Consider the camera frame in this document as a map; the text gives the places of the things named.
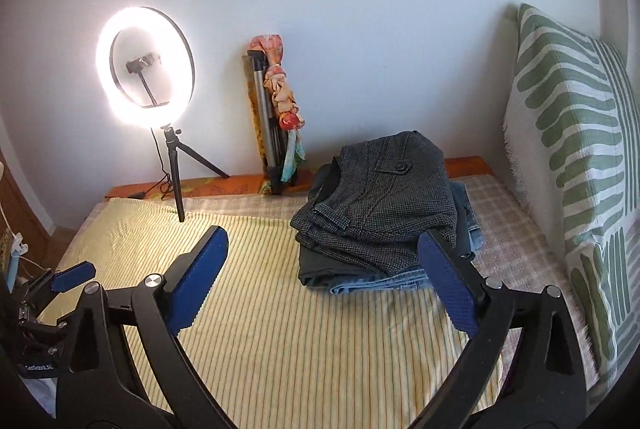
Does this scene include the dark grey woven pants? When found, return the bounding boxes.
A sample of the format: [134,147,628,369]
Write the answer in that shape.
[291,131,469,288]

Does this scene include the white clip desk lamp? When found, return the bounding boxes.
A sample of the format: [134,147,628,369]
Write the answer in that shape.
[1,210,28,291]

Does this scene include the folded blue jeans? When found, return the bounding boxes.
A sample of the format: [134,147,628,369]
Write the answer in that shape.
[299,162,486,296]

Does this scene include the yellow striped bed sheet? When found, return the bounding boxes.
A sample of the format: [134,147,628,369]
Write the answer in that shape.
[60,195,466,428]

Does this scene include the black phone holder gooseneck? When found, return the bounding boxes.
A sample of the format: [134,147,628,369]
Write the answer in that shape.
[126,52,170,107]

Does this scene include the green striped white pillow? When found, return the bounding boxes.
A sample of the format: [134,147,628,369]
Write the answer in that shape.
[503,4,639,390]

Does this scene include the folded silver tripod stand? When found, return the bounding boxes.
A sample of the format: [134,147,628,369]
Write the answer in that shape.
[243,50,288,195]

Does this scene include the black power cable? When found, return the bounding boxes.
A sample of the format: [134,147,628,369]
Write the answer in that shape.
[127,128,177,200]

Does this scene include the white ring light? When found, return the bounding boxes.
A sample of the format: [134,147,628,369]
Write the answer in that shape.
[96,6,195,129]

